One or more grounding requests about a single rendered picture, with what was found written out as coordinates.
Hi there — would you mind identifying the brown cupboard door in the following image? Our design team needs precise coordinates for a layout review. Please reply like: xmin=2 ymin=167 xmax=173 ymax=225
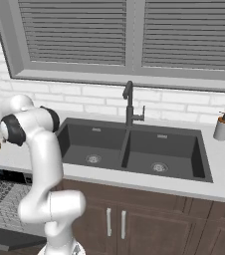
xmin=60 ymin=194 xmax=119 ymax=255
xmin=116 ymin=198 xmax=199 ymax=255
xmin=194 ymin=216 xmax=225 ymax=255

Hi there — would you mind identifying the dark grey double sink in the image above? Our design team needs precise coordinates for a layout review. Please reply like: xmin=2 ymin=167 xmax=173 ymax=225
xmin=56 ymin=117 xmax=214 ymax=184

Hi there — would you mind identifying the grey window with blinds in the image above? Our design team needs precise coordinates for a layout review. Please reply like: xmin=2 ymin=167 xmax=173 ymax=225
xmin=0 ymin=0 xmax=225 ymax=95

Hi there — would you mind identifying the white soap dispenser brown top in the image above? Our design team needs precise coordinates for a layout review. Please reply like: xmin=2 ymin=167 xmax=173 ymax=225
xmin=212 ymin=111 xmax=225 ymax=142

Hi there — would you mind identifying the white cupboard handle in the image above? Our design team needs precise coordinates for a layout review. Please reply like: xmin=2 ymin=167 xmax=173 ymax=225
xmin=119 ymin=209 xmax=127 ymax=240
xmin=106 ymin=206 xmax=113 ymax=238

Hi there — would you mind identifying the dark grey tap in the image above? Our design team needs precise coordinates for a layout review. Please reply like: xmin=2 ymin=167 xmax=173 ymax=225
xmin=121 ymin=80 xmax=146 ymax=129

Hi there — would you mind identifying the grey dishwasher rack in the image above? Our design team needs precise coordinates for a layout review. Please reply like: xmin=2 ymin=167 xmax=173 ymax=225
xmin=0 ymin=178 xmax=33 ymax=237

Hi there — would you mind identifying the dishwasher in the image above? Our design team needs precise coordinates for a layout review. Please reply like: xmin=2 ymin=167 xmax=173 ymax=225
xmin=0 ymin=166 xmax=35 ymax=187

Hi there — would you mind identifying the dishwasher door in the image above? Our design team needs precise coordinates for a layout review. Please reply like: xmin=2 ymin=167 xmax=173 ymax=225
xmin=0 ymin=224 xmax=49 ymax=253

